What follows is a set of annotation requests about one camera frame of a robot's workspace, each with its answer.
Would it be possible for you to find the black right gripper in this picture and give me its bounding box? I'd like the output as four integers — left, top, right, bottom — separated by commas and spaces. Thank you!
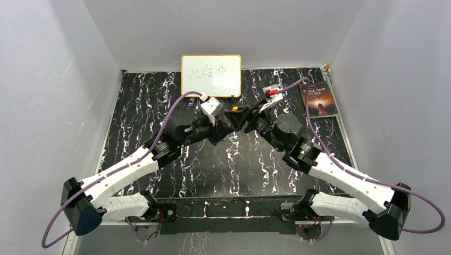
225, 98, 285, 152

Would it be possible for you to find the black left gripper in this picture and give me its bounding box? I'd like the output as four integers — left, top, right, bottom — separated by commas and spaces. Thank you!
179, 115, 233, 149

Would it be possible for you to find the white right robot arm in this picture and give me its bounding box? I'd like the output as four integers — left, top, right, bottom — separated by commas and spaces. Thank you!
224, 106, 411, 241

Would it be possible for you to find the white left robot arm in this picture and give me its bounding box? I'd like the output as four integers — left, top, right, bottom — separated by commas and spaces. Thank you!
61, 110, 234, 236

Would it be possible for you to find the white dry-erase board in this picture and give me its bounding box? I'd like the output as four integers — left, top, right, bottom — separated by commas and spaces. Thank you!
181, 54, 242, 98

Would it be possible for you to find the dark Three Days book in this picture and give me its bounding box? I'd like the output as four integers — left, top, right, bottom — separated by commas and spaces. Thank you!
298, 81, 339, 117

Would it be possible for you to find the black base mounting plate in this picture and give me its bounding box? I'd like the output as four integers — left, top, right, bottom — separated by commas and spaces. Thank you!
161, 195, 315, 235

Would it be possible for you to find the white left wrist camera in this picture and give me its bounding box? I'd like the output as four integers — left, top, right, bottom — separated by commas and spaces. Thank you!
201, 97, 223, 126

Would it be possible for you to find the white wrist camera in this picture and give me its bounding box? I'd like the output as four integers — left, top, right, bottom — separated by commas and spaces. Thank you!
201, 97, 223, 126
260, 84, 283, 113

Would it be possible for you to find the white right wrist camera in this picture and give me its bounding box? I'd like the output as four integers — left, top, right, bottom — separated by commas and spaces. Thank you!
260, 84, 283, 113

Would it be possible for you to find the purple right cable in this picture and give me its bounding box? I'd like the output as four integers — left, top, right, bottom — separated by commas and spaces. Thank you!
269, 77, 446, 234

